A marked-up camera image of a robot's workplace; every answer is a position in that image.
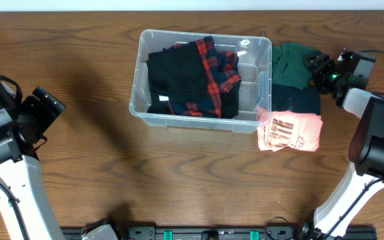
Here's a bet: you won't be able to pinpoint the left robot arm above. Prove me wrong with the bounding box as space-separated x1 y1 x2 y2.
0 75 65 239

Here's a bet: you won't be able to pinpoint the black garment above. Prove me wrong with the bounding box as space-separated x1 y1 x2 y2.
146 42 207 103

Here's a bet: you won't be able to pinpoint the dark teal folded garment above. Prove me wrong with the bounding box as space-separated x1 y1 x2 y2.
271 84 321 115

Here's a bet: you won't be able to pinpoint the black folded pants in container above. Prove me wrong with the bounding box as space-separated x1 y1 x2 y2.
147 79 242 120

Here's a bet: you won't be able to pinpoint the clear plastic storage container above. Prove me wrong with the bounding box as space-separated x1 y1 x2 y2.
129 29 272 133

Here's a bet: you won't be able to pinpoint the green folded garment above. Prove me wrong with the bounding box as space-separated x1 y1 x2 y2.
272 43 321 89

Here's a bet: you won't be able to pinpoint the red navy plaid garment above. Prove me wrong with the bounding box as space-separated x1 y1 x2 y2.
161 35 243 119

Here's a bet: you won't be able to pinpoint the pink printed folded shirt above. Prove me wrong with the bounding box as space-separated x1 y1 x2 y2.
257 111 323 152

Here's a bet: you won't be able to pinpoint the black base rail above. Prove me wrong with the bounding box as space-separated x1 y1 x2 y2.
60 216 378 240

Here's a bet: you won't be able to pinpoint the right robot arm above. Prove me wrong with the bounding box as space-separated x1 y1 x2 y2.
295 50 384 239

